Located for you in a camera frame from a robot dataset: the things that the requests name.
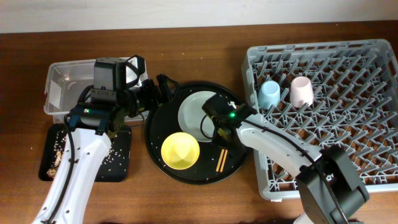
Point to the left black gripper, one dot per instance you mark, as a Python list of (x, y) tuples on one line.
[(154, 94)]

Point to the wooden chopstick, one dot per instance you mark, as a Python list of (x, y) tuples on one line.
[(224, 160), (220, 160)]

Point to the light grey plate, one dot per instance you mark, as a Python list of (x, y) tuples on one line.
[(191, 117)]

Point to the yellow bowl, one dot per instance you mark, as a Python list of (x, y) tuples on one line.
[(180, 151)]

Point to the blue plastic cup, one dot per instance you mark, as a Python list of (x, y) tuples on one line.
[(269, 94)]

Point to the pink plastic cup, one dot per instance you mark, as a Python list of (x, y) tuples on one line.
[(301, 92)]

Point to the food scraps pile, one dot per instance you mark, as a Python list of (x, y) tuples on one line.
[(56, 157)]

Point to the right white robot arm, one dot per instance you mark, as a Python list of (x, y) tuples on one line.
[(329, 186)]

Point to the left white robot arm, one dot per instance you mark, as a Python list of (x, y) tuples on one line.
[(100, 111)]

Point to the clear plastic waste bin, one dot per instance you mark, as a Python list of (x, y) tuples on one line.
[(62, 84)]

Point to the grey dishwasher rack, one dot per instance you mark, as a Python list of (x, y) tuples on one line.
[(355, 100)]

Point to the black rectangular tray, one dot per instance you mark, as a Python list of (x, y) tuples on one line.
[(115, 165)]

